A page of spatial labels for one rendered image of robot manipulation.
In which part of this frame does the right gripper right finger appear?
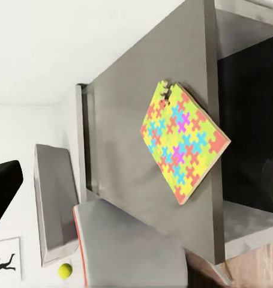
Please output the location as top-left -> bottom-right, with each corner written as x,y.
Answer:
261,160 -> 273,197

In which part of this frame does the jigsaw puzzle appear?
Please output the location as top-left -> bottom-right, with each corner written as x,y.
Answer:
140,80 -> 231,205

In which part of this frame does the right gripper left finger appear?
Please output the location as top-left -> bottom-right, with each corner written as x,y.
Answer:
0,160 -> 23,220

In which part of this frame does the tennis ball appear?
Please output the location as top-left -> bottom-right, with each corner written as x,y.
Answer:
58,263 -> 72,279

